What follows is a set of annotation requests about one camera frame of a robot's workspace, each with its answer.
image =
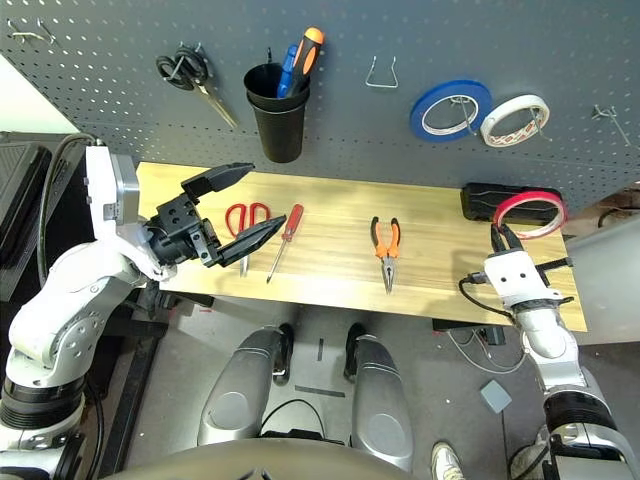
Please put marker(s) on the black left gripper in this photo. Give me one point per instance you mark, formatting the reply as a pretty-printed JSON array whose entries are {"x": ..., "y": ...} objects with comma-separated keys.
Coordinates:
[{"x": 175, "y": 230}]

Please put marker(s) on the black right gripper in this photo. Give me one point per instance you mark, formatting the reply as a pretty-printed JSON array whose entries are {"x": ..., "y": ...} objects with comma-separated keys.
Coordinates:
[{"x": 555, "y": 265}]

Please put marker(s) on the red tape roll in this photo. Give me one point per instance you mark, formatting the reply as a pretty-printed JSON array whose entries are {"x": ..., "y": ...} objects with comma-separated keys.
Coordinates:
[{"x": 530, "y": 194}]

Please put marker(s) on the orange black needle-nose pliers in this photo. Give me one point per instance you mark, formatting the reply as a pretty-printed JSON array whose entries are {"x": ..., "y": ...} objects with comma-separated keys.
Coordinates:
[{"x": 388, "y": 270}]

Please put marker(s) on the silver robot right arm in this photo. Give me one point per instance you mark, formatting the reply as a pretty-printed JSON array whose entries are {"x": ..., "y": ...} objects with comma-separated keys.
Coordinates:
[{"x": 550, "y": 340}]

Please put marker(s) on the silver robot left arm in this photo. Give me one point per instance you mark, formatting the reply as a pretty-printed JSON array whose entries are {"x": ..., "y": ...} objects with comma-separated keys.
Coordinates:
[{"x": 60, "y": 320}]

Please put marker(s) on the grey metal pegboard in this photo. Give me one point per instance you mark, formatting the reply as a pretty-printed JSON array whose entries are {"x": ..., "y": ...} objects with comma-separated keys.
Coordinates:
[{"x": 350, "y": 30}]

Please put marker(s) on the black flat tool case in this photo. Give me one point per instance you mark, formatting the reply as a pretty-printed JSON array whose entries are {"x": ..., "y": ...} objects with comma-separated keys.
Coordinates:
[{"x": 480, "y": 205}]

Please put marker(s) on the black plastic cup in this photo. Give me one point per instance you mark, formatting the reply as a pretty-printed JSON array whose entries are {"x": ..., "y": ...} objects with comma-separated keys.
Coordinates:
[
  {"x": 256, "y": 82},
  {"x": 280, "y": 135}
]

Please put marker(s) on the white tape roll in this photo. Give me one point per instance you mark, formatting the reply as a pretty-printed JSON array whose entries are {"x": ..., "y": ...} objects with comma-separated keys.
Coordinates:
[{"x": 492, "y": 140}]

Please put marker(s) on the silver peg hook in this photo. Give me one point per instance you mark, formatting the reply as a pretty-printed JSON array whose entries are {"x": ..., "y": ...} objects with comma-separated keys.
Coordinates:
[
  {"x": 602, "y": 114},
  {"x": 467, "y": 117},
  {"x": 540, "y": 125}
]

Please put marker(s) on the blue tape roll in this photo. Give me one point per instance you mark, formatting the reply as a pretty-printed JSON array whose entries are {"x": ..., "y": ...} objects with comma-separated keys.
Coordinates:
[{"x": 417, "y": 117}]

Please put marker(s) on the grey square floor pad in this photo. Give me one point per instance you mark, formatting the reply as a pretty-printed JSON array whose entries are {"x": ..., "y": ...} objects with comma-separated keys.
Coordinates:
[{"x": 496, "y": 396}]

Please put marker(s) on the short black floor tape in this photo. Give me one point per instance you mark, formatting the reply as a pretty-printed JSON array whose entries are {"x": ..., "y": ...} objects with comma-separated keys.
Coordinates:
[{"x": 320, "y": 350}]

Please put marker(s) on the silver robot left leg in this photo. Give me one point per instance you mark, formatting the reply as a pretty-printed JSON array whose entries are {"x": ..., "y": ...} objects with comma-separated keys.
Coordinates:
[{"x": 235, "y": 390}]

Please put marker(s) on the silver robot leg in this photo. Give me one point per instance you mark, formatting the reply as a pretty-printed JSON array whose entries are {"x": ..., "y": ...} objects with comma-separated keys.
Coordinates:
[
  {"x": 380, "y": 395},
  {"x": 235, "y": 390}
]

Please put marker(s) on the silver robot right leg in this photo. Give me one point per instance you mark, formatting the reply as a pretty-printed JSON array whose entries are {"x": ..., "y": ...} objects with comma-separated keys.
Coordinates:
[{"x": 380, "y": 395}]

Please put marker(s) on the long black floor tape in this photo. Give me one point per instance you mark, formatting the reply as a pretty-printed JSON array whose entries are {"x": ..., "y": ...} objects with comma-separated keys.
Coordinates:
[{"x": 320, "y": 391}]

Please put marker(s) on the black ribbed carrying case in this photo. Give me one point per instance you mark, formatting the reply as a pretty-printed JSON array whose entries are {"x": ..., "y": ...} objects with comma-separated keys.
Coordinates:
[{"x": 20, "y": 190}]

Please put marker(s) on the white grey sneaker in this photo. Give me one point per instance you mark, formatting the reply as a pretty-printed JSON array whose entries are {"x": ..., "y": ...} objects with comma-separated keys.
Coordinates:
[{"x": 447, "y": 462}]

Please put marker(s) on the grey robot torso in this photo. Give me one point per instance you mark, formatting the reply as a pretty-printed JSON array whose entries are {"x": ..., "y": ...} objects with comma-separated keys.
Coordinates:
[{"x": 250, "y": 462}]

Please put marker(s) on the silver double prong hook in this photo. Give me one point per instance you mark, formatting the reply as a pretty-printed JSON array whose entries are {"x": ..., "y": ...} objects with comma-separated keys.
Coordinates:
[{"x": 22, "y": 36}]

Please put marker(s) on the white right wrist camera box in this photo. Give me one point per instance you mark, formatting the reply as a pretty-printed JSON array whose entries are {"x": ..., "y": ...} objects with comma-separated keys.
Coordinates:
[{"x": 515, "y": 277}]

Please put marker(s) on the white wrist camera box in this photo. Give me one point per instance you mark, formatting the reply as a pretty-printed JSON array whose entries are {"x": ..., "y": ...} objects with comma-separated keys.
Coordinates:
[
  {"x": 515, "y": 277},
  {"x": 100, "y": 190}
]

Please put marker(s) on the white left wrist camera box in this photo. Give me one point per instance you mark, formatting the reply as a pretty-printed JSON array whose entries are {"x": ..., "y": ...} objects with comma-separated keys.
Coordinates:
[{"x": 100, "y": 190}]

